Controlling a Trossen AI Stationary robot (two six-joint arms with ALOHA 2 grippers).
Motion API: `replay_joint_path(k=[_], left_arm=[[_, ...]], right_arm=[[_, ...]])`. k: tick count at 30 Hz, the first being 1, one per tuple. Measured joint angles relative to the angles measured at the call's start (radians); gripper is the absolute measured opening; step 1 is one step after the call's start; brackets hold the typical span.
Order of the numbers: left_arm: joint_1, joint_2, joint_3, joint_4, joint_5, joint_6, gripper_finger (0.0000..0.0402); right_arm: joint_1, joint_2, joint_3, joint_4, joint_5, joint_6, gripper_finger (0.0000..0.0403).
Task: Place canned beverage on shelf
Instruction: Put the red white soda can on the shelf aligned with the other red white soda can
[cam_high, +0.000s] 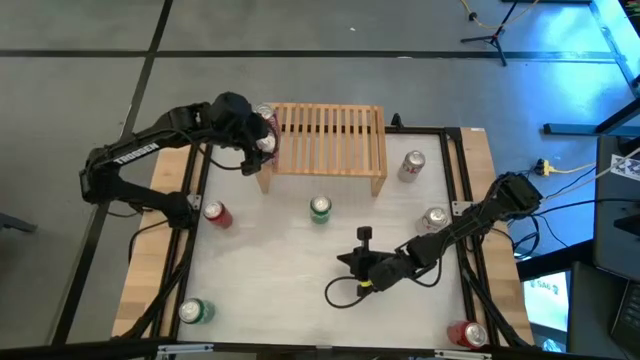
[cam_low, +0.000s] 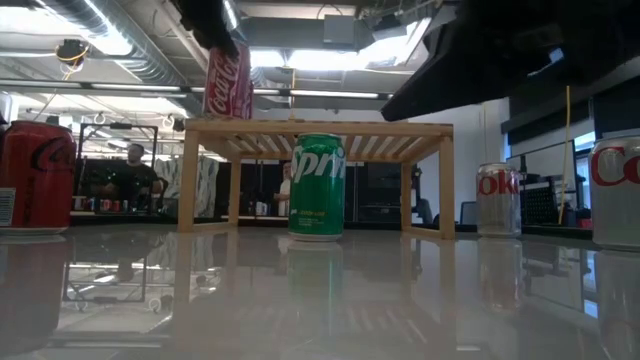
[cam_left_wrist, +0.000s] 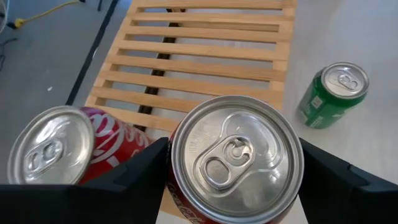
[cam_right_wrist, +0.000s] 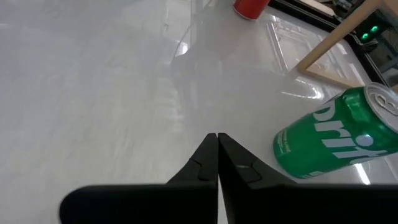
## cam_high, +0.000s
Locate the silver Diet Coke can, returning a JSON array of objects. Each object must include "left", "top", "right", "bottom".
[
  {"left": 397, "top": 149, "right": 427, "bottom": 184},
  {"left": 414, "top": 206, "right": 450, "bottom": 236}
]

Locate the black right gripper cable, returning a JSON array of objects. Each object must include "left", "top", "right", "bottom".
[{"left": 323, "top": 274, "right": 374, "bottom": 310}]

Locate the green Sprite can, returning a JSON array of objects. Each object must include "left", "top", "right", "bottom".
[
  {"left": 308, "top": 194, "right": 333, "bottom": 225},
  {"left": 178, "top": 297, "right": 216, "bottom": 325}
]

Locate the black keyboard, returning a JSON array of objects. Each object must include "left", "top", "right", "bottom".
[{"left": 609, "top": 279, "right": 640, "bottom": 356}]

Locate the yellow power plug with cable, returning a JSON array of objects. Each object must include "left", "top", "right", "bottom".
[{"left": 533, "top": 158, "right": 601, "bottom": 177}]

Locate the black aluminium table frame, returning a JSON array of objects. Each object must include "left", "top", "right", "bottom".
[{"left": 119, "top": 124, "right": 532, "bottom": 351}]

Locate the black tripod stand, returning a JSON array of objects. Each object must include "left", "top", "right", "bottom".
[{"left": 459, "top": 0, "right": 524, "bottom": 67}]

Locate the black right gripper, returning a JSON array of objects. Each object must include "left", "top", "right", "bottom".
[{"left": 336, "top": 226, "right": 419, "bottom": 294}]

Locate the yellow floor cable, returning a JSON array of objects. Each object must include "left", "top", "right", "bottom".
[{"left": 458, "top": 0, "right": 542, "bottom": 30}]

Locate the wooden slatted shelf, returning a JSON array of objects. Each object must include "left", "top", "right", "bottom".
[{"left": 254, "top": 102, "right": 389, "bottom": 197}]

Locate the red Coca-Cola Star Wars can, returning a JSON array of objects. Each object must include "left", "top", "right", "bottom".
[{"left": 255, "top": 132, "right": 280, "bottom": 166}]

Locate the black metal beam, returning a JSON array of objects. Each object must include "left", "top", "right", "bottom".
[
  {"left": 543, "top": 97, "right": 640, "bottom": 137},
  {"left": 589, "top": 0, "right": 640, "bottom": 99}
]

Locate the black desk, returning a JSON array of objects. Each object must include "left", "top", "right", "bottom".
[{"left": 592, "top": 134, "right": 640, "bottom": 274}]

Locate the grey floor stand leg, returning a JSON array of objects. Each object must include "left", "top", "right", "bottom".
[{"left": 0, "top": 212, "right": 39, "bottom": 234}]

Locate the silver bracket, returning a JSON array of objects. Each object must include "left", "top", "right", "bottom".
[
  {"left": 155, "top": 342, "right": 215, "bottom": 360},
  {"left": 433, "top": 349, "right": 494, "bottom": 360}
]

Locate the computer monitor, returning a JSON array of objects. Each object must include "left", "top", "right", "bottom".
[{"left": 522, "top": 270, "right": 572, "bottom": 334}]

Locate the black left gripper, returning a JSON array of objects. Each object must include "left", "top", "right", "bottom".
[{"left": 209, "top": 91, "right": 271, "bottom": 177}]

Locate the fiducial marker sheet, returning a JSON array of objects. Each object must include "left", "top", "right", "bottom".
[{"left": 609, "top": 153, "right": 640, "bottom": 183}]

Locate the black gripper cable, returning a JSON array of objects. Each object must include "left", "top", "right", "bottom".
[
  {"left": 323, "top": 274, "right": 374, "bottom": 310},
  {"left": 198, "top": 143, "right": 247, "bottom": 172}
]

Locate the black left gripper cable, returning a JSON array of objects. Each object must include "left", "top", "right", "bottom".
[{"left": 198, "top": 143, "right": 247, "bottom": 172}]

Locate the red can with black script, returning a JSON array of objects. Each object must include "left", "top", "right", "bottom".
[
  {"left": 446, "top": 319, "right": 489, "bottom": 350},
  {"left": 202, "top": 199, "right": 234, "bottom": 230}
]

